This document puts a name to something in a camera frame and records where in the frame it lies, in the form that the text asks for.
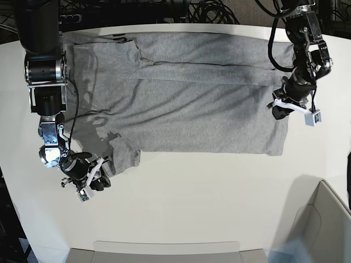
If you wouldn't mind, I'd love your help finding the grey bin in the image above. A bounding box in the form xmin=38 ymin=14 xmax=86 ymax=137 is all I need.
xmin=268 ymin=180 xmax=350 ymax=262
xmin=66 ymin=241 xmax=268 ymax=262

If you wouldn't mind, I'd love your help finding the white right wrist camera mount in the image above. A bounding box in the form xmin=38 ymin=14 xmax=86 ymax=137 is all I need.
xmin=61 ymin=156 xmax=110 ymax=202

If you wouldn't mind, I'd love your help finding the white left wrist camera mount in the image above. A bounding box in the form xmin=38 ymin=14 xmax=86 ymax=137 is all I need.
xmin=267 ymin=99 xmax=322 ymax=127

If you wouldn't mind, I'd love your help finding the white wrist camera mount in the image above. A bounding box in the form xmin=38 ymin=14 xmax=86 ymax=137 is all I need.
xmin=267 ymin=99 xmax=322 ymax=127
xmin=61 ymin=156 xmax=110 ymax=202

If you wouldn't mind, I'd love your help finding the grey T-shirt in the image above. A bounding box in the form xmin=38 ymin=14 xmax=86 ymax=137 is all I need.
xmin=63 ymin=32 xmax=288 ymax=176

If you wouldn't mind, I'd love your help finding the grey bin bottom right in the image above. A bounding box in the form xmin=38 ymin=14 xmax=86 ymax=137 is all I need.
xmin=268 ymin=180 xmax=350 ymax=262

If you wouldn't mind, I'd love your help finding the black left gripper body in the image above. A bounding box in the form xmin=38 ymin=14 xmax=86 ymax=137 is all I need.
xmin=279 ymin=77 xmax=315 ymax=106

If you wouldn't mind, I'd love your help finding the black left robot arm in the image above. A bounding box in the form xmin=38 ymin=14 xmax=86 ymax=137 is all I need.
xmin=267 ymin=1 xmax=332 ymax=122

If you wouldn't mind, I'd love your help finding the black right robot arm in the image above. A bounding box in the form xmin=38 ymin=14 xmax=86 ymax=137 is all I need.
xmin=12 ymin=1 xmax=111 ymax=195

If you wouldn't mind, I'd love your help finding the grey bin bottom centre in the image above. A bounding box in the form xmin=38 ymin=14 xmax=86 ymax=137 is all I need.
xmin=66 ymin=241 xmax=268 ymax=262

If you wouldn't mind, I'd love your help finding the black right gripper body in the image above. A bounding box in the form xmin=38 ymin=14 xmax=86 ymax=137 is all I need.
xmin=60 ymin=152 xmax=92 ymax=181

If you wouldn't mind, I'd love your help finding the black cable bundle behind table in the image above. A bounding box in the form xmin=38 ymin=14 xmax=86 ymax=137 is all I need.
xmin=161 ymin=0 xmax=241 ymax=25

